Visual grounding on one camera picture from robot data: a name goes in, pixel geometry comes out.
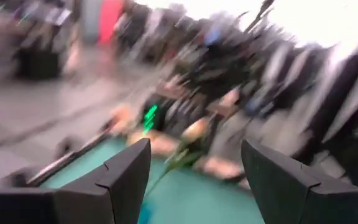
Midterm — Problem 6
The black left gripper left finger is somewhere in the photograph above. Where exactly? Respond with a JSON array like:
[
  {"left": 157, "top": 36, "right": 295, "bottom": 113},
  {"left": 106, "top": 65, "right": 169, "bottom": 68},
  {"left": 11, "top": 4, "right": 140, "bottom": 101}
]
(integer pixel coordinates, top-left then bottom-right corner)
[{"left": 0, "top": 138, "right": 152, "bottom": 224}]

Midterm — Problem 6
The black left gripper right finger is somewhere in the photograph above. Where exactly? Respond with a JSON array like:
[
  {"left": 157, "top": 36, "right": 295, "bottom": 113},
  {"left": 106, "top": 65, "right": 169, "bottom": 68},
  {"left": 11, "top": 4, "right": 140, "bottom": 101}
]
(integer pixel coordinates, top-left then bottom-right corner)
[{"left": 241, "top": 139, "right": 358, "bottom": 224}]

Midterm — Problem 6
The pale peach artificial tulip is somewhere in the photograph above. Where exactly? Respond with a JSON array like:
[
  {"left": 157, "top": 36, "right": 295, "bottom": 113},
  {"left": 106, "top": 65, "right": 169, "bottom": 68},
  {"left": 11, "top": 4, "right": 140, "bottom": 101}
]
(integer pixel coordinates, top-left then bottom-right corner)
[
  {"left": 143, "top": 118, "right": 213, "bottom": 200},
  {"left": 109, "top": 104, "right": 139, "bottom": 136},
  {"left": 126, "top": 129, "right": 183, "bottom": 158},
  {"left": 194, "top": 155, "right": 245, "bottom": 183}
]

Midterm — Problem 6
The black background box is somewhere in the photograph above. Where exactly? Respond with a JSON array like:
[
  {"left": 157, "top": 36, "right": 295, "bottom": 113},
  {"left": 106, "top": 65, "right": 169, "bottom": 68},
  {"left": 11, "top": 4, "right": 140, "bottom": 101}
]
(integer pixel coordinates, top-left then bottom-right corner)
[{"left": 14, "top": 49, "right": 62, "bottom": 78}]

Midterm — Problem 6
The red background object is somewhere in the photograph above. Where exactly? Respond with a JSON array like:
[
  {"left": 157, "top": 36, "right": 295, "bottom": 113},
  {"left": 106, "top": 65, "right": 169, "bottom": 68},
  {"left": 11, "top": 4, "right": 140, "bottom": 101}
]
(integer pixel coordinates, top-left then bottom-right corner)
[{"left": 96, "top": 0, "right": 126, "bottom": 46}]

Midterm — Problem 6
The black rig frame post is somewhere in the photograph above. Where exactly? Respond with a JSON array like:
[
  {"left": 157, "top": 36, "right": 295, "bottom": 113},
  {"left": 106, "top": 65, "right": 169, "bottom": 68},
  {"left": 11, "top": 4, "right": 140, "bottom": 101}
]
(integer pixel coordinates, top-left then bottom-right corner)
[{"left": 303, "top": 27, "right": 358, "bottom": 162}]

